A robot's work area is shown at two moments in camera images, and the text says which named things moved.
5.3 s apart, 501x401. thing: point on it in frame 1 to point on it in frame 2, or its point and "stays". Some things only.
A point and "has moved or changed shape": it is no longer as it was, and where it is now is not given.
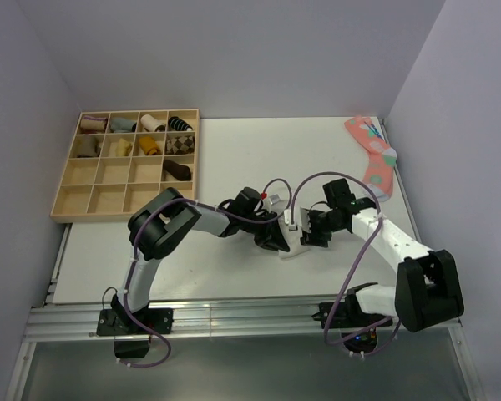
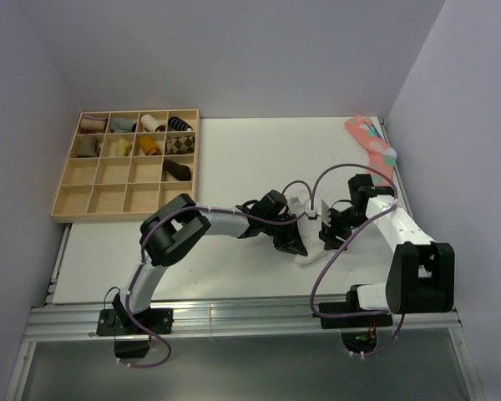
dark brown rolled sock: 179,171 stays
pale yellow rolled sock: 123,148 stays
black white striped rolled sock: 179,124 stays
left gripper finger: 272,244 to 291,246
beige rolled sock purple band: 92,124 stays
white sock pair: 293,239 has moved or changed shape
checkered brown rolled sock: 184,144 stays
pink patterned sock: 378,178 stays
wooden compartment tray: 120,159 stays
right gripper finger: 305,240 to 331,243
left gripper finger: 283,243 to 299,243
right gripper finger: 305,220 to 329,233
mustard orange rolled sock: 149,145 stays
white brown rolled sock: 151,124 stays
